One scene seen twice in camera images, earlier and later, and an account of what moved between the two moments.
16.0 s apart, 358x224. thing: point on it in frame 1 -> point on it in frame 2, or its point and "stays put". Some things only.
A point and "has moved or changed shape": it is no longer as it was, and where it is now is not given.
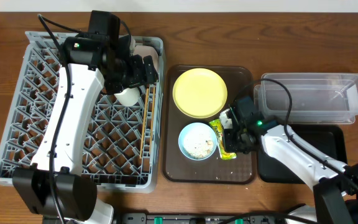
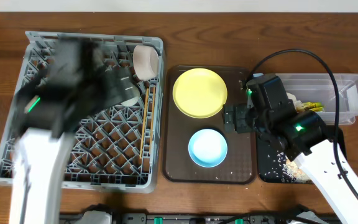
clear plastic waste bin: (318, 98) stays put
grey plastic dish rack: (122, 149) stays put
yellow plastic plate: (199, 93) stays put
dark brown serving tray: (192, 96) stays put
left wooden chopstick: (144, 122) stays put
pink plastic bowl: (145, 50) stays put
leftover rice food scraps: (199, 141) -> (286, 170)
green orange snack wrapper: (224, 154) -> (314, 106)
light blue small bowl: (197, 141) has moved or changed shape
